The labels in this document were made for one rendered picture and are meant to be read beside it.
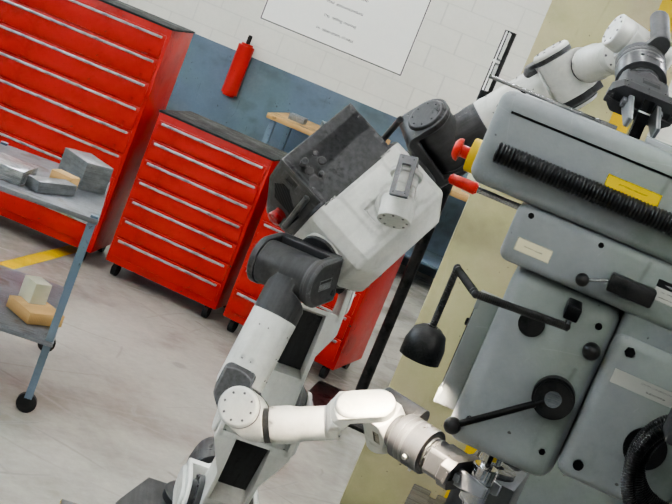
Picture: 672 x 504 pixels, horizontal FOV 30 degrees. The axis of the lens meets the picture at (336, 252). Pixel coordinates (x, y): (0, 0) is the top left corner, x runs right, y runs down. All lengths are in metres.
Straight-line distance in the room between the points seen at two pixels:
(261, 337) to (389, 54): 9.05
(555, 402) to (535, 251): 0.25
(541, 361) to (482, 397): 0.12
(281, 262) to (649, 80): 0.75
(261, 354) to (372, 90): 9.05
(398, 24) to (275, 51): 1.15
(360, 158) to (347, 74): 8.90
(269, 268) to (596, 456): 0.72
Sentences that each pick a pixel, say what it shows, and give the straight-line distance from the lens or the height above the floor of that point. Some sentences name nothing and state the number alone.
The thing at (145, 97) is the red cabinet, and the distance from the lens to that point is 7.20.
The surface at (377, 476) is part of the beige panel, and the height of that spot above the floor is 0.58.
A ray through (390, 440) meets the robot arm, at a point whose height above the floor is 1.23.
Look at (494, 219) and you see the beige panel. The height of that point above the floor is 1.49.
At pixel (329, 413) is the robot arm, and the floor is 1.22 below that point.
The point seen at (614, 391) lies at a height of 1.51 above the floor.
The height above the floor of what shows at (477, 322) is 1.50.
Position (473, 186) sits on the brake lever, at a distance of 2.26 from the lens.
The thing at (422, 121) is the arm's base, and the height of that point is 1.76.
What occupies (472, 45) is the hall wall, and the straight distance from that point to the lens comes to 11.22.
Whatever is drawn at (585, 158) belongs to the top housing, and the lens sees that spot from 2.03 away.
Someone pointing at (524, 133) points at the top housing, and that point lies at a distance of 2.03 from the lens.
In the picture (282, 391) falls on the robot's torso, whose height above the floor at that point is 1.07.
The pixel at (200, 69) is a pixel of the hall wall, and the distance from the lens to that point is 11.72.
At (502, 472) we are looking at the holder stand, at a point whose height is 1.16.
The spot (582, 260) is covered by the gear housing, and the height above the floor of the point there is 1.68.
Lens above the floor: 1.91
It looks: 10 degrees down
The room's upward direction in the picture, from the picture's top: 22 degrees clockwise
